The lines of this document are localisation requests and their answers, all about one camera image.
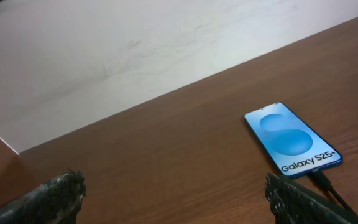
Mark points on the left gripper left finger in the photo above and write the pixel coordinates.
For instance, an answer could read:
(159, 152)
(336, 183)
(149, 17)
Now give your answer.
(58, 200)

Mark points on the blue Galaxy smartphone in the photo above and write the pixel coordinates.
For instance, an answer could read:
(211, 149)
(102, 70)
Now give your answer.
(294, 148)

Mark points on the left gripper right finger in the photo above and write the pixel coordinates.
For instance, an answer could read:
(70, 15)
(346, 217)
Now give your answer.
(292, 203)

